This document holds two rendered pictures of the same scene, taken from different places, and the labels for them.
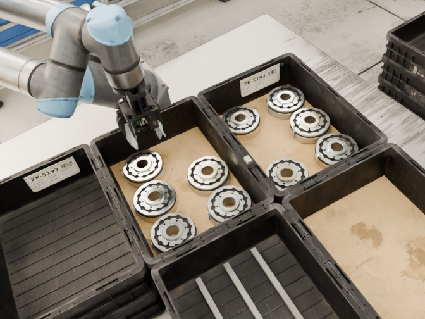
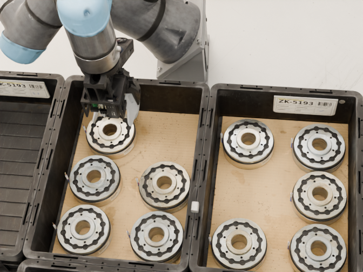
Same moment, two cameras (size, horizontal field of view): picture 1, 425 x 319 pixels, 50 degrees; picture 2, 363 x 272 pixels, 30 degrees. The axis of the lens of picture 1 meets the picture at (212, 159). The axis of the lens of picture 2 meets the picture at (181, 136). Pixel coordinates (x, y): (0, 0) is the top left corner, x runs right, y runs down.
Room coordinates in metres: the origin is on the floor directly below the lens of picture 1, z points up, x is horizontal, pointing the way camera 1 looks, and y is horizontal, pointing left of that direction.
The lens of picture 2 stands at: (0.23, -0.36, 2.05)
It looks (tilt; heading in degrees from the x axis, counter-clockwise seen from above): 60 degrees down; 34
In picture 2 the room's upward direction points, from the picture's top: 9 degrees counter-clockwise
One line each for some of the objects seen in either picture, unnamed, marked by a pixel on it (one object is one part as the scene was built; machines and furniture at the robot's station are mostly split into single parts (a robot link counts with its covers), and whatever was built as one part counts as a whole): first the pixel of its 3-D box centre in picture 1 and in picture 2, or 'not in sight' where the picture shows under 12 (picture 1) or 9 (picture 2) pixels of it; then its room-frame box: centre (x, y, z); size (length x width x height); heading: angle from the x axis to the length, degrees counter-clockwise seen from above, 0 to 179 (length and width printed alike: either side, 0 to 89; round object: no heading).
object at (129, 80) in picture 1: (126, 71); (98, 51); (0.76, 0.14, 1.16); 0.08 x 0.08 x 0.05
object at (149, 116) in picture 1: (136, 102); (103, 82); (0.75, 0.14, 1.08); 0.09 x 0.08 x 0.12; 19
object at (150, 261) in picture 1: (175, 171); (122, 167); (0.68, 0.09, 0.92); 0.40 x 0.30 x 0.02; 19
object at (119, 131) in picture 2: (142, 164); (109, 130); (0.76, 0.18, 0.86); 0.05 x 0.05 x 0.01
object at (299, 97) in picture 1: (285, 99); (319, 145); (0.90, -0.23, 0.86); 0.10 x 0.10 x 0.01
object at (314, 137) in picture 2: (285, 97); (319, 144); (0.90, -0.23, 0.86); 0.05 x 0.05 x 0.01
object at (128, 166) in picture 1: (142, 165); (110, 131); (0.76, 0.18, 0.86); 0.10 x 0.10 x 0.01
